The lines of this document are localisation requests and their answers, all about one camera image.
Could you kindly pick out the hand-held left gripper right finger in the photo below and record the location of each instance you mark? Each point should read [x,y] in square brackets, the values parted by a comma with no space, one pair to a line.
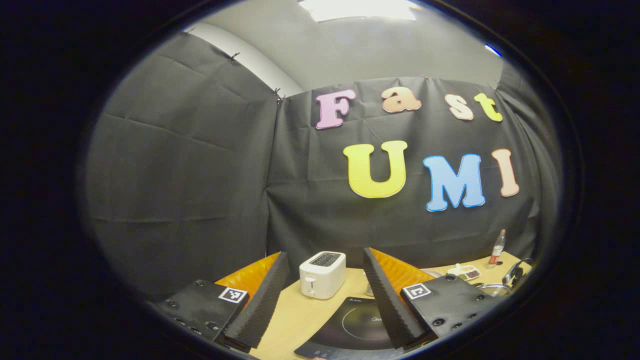
[392,310]

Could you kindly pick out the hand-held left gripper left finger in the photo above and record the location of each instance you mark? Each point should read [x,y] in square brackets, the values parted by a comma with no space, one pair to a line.
[262,310]

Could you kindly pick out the black induction cooktop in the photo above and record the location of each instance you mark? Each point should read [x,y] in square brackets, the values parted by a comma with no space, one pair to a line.
[350,325]

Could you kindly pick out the stainless steel pot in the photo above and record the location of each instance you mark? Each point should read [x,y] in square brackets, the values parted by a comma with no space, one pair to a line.
[514,272]

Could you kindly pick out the white toaster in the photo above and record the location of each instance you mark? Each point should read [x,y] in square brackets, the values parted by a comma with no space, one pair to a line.
[322,277]

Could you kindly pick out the white divided dish of beans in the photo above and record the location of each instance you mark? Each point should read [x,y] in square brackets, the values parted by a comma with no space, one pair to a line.
[464,272]

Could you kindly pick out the clear bottle with red label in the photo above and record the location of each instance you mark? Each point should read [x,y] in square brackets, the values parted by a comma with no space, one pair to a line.
[496,250]

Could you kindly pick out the black backdrop cloth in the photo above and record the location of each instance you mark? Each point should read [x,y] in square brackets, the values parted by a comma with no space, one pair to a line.
[185,180]

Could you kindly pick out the large ceiling light panel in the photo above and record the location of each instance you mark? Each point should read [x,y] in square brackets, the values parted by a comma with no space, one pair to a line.
[357,9]

